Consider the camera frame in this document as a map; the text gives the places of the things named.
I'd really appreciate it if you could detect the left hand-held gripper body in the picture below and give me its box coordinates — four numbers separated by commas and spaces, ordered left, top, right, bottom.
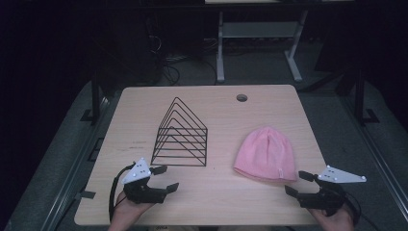
121, 157, 167, 205

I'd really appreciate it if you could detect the tangle of black floor cables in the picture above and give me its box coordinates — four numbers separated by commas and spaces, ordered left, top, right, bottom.
150, 34, 219, 87

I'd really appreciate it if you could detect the black metal stand post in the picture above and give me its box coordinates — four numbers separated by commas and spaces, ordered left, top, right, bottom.
80, 64, 104, 126
353, 64, 380, 127

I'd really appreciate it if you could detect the person's left hand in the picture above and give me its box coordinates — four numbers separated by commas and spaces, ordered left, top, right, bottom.
108, 190, 156, 231

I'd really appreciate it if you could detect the white metal table frame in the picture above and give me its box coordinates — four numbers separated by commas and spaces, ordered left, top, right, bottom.
216, 9, 310, 84

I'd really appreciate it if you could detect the black wire file rack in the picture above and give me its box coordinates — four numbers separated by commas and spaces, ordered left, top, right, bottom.
150, 96, 209, 168

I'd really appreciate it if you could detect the person's right hand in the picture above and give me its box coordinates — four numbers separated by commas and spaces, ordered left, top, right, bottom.
307, 205, 356, 231

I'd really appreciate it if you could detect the pink knitted beanie hat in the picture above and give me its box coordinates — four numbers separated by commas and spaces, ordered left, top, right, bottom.
233, 125, 298, 184

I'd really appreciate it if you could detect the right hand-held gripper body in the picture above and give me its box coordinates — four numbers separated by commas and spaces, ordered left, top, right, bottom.
297, 165, 368, 217

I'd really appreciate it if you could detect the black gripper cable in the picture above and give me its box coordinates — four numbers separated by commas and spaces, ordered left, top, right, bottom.
343, 191, 383, 231
108, 162, 138, 223

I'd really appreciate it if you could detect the aluminium floor rail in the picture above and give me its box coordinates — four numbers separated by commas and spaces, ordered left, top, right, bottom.
341, 97, 408, 222
39, 95, 112, 231

